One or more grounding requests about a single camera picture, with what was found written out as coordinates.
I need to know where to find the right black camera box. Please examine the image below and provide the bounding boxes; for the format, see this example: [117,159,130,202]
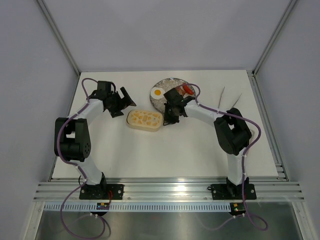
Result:
[163,88,184,106]

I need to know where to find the red sausage toy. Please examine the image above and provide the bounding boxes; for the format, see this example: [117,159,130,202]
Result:
[182,84,194,96]

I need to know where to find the right side aluminium rail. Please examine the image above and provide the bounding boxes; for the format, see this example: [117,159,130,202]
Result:
[246,70,291,182]

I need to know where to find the metal tongs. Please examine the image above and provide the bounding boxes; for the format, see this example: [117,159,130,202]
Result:
[218,86,242,110]

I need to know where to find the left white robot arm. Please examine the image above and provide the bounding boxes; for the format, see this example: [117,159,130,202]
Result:
[54,81,136,199]

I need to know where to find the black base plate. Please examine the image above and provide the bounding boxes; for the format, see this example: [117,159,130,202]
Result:
[79,183,124,200]
[207,183,257,201]

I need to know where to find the left black camera box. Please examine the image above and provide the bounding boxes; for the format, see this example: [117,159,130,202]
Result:
[97,80,116,94]

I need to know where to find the left circuit board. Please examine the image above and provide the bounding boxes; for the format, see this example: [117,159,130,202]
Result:
[96,202,110,211]

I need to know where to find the right aluminium frame post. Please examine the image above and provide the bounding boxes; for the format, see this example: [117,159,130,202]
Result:
[252,0,300,77]

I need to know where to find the beige lunch box lid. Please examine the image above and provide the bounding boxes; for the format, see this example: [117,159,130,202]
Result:
[126,109,163,129]

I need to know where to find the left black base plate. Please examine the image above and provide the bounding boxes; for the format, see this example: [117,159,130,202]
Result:
[79,183,124,200]

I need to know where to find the toy fried egg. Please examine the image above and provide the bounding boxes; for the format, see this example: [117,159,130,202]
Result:
[150,87,166,100]

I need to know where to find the left aluminium frame post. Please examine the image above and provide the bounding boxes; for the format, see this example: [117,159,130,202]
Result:
[35,0,81,77]

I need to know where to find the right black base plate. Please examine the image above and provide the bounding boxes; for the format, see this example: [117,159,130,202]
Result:
[207,183,257,201]

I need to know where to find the clear plastic tongs holder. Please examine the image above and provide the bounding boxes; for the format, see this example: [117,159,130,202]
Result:
[250,129,256,141]

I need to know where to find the beige lunch box base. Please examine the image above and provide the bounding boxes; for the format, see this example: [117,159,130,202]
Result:
[126,117,163,132]

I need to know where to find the aluminium frame post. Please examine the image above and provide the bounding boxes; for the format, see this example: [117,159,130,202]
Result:
[252,0,300,77]
[35,0,81,77]

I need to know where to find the right circuit board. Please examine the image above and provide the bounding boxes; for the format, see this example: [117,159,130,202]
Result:
[230,202,246,216]

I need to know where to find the aluminium front rail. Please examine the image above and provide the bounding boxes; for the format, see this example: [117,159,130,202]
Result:
[33,178,305,202]

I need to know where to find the black camera box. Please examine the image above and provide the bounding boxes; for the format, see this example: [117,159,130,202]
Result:
[97,80,116,94]
[163,88,184,106]

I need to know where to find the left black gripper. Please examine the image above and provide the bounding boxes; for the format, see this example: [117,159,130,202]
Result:
[107,87,135,118]

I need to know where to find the white slotted cable duct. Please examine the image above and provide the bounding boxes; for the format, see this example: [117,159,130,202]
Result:
[43,202,231,213]

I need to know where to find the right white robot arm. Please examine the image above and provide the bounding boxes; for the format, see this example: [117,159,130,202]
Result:
[163,98,252,200]

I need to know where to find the aluminium rail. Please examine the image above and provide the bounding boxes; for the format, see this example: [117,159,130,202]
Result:
[246,70,291,182]
[33,178,305,202]

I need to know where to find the circuit board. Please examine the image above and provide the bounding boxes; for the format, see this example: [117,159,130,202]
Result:
[96,202,110,211]
[230,202,246,216]

